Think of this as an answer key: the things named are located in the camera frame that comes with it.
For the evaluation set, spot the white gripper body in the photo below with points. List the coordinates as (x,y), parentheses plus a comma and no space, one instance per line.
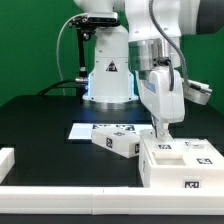
(166,106)

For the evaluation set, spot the white tag sheet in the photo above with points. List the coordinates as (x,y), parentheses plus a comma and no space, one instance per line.
(83,131)

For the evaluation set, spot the white left wall block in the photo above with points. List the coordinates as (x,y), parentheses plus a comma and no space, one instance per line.
(7,160)

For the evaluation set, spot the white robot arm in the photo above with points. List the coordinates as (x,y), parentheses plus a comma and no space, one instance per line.
(155,29)

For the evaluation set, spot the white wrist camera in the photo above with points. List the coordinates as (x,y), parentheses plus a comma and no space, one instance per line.
(197,92)

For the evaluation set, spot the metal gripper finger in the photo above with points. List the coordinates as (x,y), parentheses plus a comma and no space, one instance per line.
(162,130)
(155,125)

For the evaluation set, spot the white cabinet door with knob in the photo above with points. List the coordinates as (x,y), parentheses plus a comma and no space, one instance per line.
(202,152)

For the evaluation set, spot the white front wall rail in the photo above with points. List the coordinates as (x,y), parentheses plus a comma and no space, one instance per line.
(110,200)

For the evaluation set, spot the white cabinet box with tags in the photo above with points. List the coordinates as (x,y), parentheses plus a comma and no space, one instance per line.
(117,140)

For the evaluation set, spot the white cabinet body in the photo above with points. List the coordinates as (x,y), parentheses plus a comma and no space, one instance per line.
(170,170)

